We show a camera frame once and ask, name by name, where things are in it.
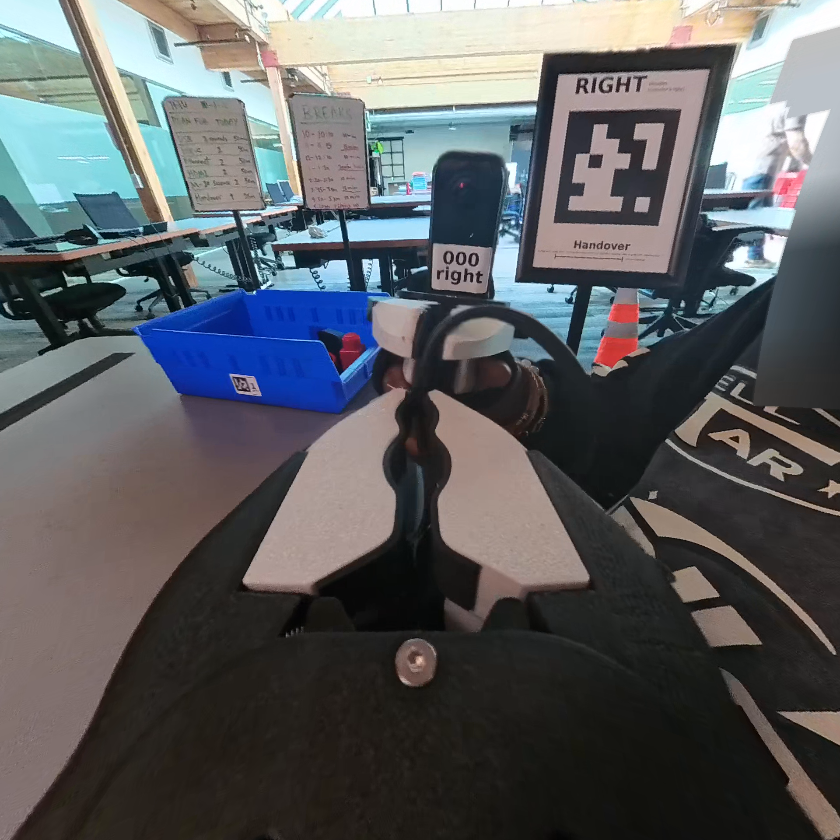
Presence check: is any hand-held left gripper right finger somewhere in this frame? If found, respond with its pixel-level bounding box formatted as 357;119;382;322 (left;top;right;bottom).
430;390;592;623

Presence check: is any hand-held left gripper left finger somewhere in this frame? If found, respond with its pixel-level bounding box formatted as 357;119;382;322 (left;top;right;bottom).
242;390;416;599

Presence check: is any black rubber loop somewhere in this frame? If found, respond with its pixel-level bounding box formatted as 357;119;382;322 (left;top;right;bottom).
392;301;581;552

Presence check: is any blue plastic bin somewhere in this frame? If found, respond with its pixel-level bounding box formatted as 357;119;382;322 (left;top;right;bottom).
134;288;385;416

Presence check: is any person's right forearm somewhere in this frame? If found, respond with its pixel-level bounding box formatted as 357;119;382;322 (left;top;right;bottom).
536;279;778;510

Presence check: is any person's right hand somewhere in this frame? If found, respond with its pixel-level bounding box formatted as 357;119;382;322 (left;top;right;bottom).
372;352;529;424

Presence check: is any written whiteboard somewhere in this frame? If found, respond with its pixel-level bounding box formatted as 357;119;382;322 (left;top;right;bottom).
285;91;374;215
161;94;269;216

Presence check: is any printed marker sign board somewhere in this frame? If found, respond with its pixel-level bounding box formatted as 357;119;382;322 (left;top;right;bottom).
514;42;740;291

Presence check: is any orange traffic cone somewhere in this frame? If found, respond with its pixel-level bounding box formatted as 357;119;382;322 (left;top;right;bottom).
590;285;643;376

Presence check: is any black mesh office chair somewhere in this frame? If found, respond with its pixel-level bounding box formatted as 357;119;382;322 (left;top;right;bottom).
644;230;775;342

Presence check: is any long wooden office desk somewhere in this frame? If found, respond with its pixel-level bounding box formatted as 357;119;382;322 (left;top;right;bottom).
0;210;300;342

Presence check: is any wooden support post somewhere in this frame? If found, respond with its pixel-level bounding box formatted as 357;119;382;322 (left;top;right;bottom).
59;0;174;224

